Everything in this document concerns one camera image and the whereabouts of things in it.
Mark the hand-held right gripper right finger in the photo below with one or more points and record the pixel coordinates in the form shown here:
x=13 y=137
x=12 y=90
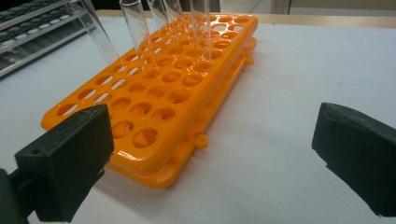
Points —
x=358 y=155

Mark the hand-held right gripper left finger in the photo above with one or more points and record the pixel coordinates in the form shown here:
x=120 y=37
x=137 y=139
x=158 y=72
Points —
x=68 y=161

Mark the orange plastic test tube rack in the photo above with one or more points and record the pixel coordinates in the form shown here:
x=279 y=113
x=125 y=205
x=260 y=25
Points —
x=186 y=105

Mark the clear glass test tube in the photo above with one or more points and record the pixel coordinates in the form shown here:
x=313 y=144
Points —
x=96 y=34
x=200 y=28
x=175 y=9
x=157 y=12
x=136 y=28

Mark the clear tube rack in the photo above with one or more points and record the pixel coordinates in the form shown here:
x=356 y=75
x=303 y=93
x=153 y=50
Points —
x=31 y=34

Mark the white table board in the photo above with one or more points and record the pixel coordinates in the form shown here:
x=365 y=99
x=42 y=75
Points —
x=280 y=93

